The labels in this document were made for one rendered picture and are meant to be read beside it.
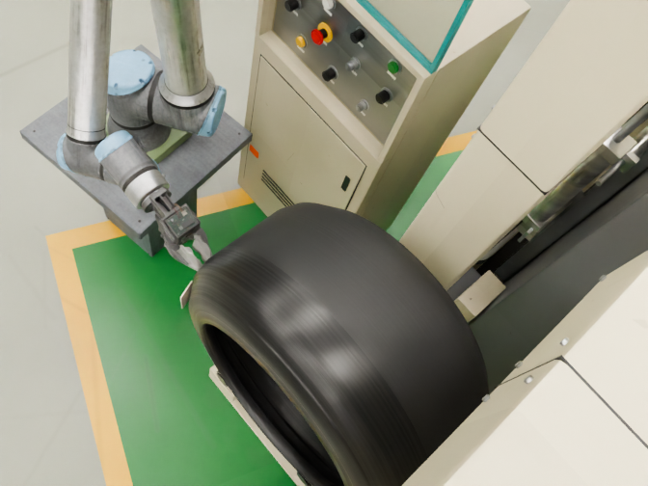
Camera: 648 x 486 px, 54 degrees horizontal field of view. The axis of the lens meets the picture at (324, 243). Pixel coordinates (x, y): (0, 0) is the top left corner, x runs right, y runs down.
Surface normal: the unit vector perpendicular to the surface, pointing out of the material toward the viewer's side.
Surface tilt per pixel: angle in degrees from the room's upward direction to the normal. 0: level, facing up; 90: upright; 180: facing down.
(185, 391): 0
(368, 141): 0
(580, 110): 90
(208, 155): 0
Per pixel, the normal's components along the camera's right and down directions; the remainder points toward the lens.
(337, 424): -0.21, 0.27
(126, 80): 0.04, -0.47
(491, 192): -0.73, 0.55
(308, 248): -0.16, -0.71
